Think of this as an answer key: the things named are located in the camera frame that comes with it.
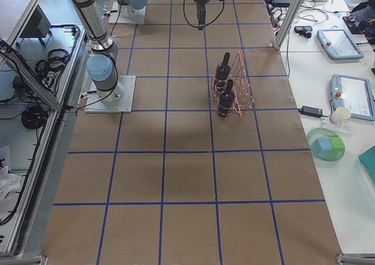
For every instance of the dark wine bottle in basket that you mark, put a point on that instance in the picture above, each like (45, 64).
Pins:
(226, 99)

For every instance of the black controller device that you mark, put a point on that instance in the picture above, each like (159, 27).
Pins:
(305, 31)

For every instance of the far blue teach pendant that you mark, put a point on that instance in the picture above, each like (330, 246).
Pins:
(338, 44)

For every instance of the blue teach pendant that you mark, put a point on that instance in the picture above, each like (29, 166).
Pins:
(338, 44)
(355, 94)

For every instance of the black power adapter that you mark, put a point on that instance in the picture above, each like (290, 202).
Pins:
(311, 111)

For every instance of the white paper cup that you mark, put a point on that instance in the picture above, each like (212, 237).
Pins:
(339, 115)

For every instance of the near blue teach pendant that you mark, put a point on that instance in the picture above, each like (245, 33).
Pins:
(355, 94)

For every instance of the green bowl with blocks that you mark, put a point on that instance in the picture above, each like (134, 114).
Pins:
(325, 144)

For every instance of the teal box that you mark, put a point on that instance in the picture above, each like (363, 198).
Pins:
(367, 159)

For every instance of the copper wire wine basket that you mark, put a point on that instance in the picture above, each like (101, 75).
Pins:
(243, 100)

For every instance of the aluminium frame post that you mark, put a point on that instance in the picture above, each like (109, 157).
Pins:
(286, 25)

